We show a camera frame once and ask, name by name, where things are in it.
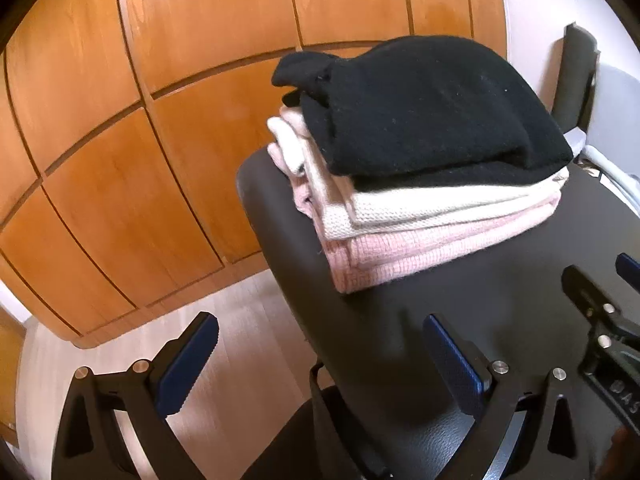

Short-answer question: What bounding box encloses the black knit sweater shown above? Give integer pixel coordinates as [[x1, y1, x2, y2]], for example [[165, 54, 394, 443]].
[[271, 36, 573, 192]]

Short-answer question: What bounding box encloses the grey yellow blue chair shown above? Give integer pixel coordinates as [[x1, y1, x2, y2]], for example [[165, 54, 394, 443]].
[[549, 23, 640, 201]]

